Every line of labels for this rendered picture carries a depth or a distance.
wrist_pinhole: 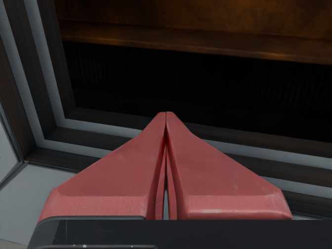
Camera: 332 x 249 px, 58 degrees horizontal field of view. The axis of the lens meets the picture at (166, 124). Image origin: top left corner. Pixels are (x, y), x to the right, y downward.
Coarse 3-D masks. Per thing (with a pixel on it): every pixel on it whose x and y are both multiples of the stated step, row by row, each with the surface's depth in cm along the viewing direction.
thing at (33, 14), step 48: (0, 0) 13; (48, 0) 15; (0, 48) 14; (48, 48) 15; (0, 96) 15; (48, 96) 17; (48, 144) 18; (96, 144) 17; (240, 144) 16; (288, 144) 16; (288, 192) 15
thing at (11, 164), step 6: (0, 162) 17; (6, 162) 17; (12, 162) 17; (18, 162) 17; (0, 168) 18; (6, 168) 17; (12, 168) 17; (0, 174) 18; (6, 174) 18; (0, 180) 18
